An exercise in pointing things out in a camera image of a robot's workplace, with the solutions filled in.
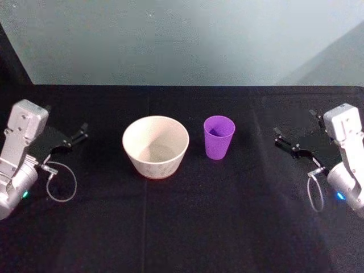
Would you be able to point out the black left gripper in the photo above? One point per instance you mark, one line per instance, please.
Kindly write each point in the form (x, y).
(48, 142)

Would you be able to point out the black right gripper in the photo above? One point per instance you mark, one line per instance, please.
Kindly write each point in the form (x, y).
(321, 150)

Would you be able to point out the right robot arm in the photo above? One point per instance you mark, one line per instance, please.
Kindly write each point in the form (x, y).
(345, 159)

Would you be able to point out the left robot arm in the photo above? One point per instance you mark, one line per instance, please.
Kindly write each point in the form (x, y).
(20, 142)

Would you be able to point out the black side panel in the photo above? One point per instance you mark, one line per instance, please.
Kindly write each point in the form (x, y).
(11, 59)

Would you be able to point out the cream patterned bowl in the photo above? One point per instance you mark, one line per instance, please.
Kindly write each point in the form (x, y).
(148, 133)

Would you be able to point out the purple plastic cup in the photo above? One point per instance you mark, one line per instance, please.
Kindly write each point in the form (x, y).
(217, 149)

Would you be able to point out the black table cloth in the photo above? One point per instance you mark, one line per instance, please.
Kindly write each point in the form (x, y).
(182, 227)

